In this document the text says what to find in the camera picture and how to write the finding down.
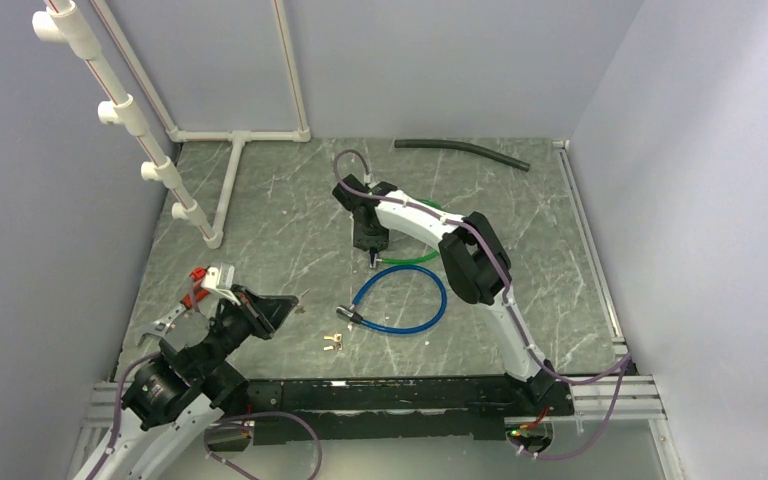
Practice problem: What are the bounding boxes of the aluminium extrusion frame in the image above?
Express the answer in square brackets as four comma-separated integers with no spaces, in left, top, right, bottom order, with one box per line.
[71,169,682,479]

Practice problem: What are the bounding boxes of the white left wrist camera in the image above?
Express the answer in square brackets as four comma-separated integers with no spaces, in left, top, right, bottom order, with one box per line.
[185,263,239,308]

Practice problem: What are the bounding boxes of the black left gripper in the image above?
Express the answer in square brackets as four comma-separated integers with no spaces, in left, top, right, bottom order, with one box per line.
[194,283,298,378]

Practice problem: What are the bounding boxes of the red handled adjustable wrench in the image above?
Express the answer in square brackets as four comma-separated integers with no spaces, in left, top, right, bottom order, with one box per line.
[135,288,210,347]

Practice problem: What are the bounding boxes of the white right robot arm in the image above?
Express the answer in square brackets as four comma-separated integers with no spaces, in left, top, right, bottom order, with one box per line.
[333,175,560,415]

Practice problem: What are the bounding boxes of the white PVC pipe frame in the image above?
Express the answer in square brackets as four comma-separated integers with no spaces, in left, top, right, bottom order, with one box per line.
[32,1,312,249]

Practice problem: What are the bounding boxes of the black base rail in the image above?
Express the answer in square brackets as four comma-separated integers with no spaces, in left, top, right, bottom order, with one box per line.
[221,374,574,440]

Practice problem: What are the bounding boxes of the black foam tube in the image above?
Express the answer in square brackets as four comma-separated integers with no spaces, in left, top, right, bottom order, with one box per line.
[393,139,531,172]

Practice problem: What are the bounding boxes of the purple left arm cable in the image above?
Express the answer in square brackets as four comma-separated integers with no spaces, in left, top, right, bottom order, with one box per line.
[85,278,324,480]

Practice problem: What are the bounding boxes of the green cable lock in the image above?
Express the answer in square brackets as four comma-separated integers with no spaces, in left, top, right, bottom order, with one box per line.
[368,198,444,270]

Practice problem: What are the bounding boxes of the blue cable lock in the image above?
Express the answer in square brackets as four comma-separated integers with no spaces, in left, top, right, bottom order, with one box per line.
[336,264,448,336]

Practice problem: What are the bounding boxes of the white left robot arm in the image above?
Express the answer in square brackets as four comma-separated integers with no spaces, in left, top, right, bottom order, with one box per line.
[76,285,299,479]

